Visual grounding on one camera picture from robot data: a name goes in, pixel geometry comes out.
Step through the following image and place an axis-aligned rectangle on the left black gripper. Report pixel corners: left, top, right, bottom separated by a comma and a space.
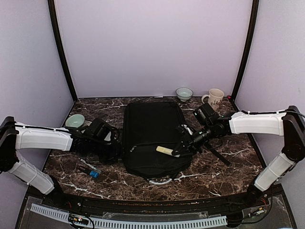
89, 138, 130, 165

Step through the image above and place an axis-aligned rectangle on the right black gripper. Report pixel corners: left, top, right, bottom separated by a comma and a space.
173, 123, 215, 157

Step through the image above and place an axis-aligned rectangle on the cream eraser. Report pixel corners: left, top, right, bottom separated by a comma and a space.
156, 146, 180, 157

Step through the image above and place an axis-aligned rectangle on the black blue marker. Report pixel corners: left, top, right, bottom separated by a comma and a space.
78, 166, 99, 178

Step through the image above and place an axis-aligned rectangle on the black student backpack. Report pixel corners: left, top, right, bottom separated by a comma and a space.
121, 101, 232, 186

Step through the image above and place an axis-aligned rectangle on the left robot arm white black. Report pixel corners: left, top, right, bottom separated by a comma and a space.
0, 116, 120, 208

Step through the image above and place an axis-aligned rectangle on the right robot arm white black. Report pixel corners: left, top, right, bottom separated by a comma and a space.
171, 104, 305, 207

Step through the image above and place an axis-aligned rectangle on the clear thin pen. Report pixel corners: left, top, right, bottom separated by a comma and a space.
80, 159, 101, 174

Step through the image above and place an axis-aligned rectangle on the celadon green bowl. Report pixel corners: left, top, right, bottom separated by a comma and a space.
65, 114, 85, 128

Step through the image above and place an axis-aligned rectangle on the small white blue bowl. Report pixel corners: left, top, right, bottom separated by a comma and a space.
176, 87, 193, 102

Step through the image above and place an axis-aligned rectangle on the cream mug with print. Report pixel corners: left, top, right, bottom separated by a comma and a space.
201, 88, 224, 111

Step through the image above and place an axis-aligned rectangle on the small circuit board left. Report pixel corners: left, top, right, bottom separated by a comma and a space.
68, 214, 89, 226

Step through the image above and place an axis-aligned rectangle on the small circuit board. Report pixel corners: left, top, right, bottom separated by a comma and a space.
248, 207, 266, 218
68, 214, 89, 226

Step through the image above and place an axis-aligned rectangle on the small circuit board right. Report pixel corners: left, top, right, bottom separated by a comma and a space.
248, 207, 266, 218

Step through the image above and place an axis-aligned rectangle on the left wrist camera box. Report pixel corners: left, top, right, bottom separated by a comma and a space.
89, 118, 111, 140

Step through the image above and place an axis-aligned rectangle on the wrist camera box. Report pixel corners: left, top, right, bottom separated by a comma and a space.
89, 118, 111, 140
193, 103, 219, 126

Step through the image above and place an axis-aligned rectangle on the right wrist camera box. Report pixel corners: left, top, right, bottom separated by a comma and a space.
193, 103, 219, 126

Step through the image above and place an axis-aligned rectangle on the black front rail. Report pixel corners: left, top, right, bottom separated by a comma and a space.
61, 192, 265, 215

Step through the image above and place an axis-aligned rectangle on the white slotted cable duct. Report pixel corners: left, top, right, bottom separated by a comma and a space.
30, 204, 227, 229

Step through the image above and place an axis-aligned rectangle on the right black frame post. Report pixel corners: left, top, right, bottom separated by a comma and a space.
231, 0, 259, 101

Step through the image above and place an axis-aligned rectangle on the black frame post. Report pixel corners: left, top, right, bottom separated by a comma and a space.
47, 0, 78, 103
231, 0, 259, 101

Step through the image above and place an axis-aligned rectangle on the left black frame post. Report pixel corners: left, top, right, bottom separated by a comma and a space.
47, 0, 78, 103

